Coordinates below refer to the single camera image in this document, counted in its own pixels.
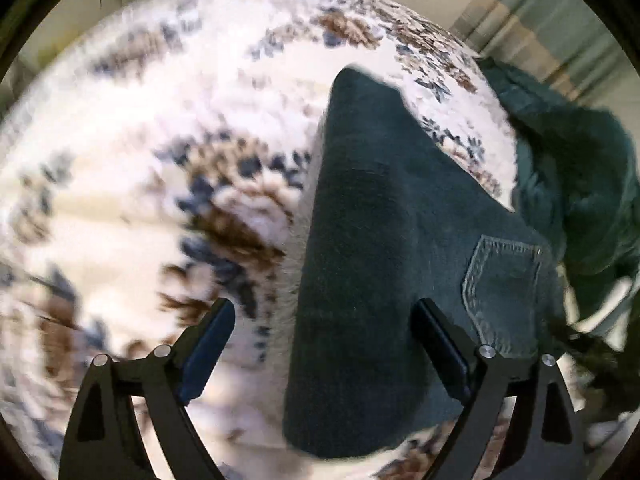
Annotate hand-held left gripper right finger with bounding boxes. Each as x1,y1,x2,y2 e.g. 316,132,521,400
409,297,590,480

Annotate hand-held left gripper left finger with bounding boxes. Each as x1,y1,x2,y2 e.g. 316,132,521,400
57,297,237,480

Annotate dark blue jeans pants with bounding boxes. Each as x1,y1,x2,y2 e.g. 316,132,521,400
282,65,567,461

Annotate grey folded pants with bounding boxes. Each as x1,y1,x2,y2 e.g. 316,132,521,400
284,122,328,413

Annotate white folded cloth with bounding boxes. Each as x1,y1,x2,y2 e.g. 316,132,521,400
564,275,637,337

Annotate floral bed blanket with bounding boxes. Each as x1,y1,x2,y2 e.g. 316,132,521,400
0,0,522,480

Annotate dark green fleece robe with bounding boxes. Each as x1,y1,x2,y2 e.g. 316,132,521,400
475,56,640,277

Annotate grey-green striped curtain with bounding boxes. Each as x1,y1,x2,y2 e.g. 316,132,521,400
449,0,628,111

